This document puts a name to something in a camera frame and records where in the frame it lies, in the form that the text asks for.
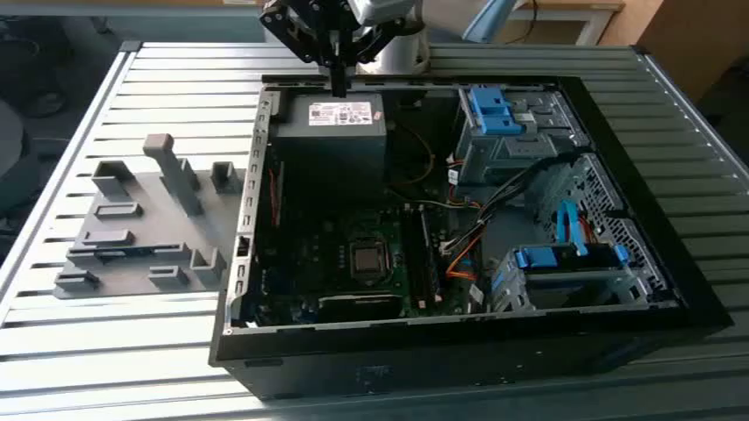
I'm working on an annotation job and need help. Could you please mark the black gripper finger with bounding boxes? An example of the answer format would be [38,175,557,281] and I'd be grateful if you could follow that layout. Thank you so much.
[341,25,407,98]
[258,4,345,98]

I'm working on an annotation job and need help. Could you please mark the blue RAM stick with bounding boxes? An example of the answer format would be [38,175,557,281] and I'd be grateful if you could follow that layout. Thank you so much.
[92,246,184,260]

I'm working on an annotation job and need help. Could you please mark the dark wheeled cart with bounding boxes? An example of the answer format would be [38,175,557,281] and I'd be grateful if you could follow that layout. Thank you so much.
[0,17,77,119]

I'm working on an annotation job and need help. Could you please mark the short white frame wooden desk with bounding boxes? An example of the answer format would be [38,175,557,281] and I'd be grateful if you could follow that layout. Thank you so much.
[505,0,626,47]

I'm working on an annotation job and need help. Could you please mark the black cable bundle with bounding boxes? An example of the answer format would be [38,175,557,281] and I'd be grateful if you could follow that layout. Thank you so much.
[443,155,578,255]

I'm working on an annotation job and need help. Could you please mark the brown wooden cabinet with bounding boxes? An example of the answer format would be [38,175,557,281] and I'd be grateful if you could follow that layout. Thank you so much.
[595,0,749,104]

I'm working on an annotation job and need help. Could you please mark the grey power supply unit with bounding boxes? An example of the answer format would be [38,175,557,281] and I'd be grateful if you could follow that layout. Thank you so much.
[270,92,388,198]

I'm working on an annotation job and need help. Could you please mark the large grey metal drive cage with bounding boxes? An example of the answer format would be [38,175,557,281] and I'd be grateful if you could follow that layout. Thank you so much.
[455,87,590,189]

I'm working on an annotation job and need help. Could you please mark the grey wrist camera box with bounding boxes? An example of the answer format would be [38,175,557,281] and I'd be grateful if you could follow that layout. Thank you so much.
[349,0,405,26]

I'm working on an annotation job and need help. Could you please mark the empty blue disk carrier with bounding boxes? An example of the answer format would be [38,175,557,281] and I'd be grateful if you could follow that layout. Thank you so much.
[467,87,525,136]

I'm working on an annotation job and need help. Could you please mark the CPU socket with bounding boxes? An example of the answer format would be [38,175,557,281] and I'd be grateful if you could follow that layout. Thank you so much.
[347,238,393,282]

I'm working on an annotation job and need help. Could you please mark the blue flat wire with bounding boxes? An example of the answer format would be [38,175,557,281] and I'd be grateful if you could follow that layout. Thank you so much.
[553,199,590,258]

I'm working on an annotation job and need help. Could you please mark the green motherboard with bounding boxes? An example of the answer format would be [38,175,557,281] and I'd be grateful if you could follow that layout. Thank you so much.
[256,199,469,324]

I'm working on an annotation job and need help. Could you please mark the black open PC case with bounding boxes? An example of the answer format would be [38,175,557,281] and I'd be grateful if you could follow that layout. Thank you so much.
[208,73,734,401]

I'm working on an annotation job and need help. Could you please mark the black RAM slot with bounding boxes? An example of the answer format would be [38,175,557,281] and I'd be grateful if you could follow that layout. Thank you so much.
[403,203,423,308]

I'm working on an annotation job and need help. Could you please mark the hard disk in blue carrier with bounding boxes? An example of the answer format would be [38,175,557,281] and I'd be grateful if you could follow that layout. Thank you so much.
[512,243,630,271]

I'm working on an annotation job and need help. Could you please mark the silver CPU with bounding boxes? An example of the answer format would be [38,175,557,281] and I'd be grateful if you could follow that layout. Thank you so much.
[353,247,383,272]

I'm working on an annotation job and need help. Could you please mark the grey parts rack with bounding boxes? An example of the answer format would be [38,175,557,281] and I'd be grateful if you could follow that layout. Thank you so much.
[51,133,246,301]

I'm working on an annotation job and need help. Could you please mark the small grey metal disk bay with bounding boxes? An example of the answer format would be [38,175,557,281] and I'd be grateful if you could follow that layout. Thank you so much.
[489,245,668,310]

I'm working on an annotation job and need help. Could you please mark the black graphics card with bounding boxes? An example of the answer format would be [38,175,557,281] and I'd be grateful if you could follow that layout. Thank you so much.
[317,294,404,324]

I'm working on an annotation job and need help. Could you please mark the orange flat wire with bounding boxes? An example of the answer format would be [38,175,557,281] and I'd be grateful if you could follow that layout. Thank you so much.
[447,232,487,280]

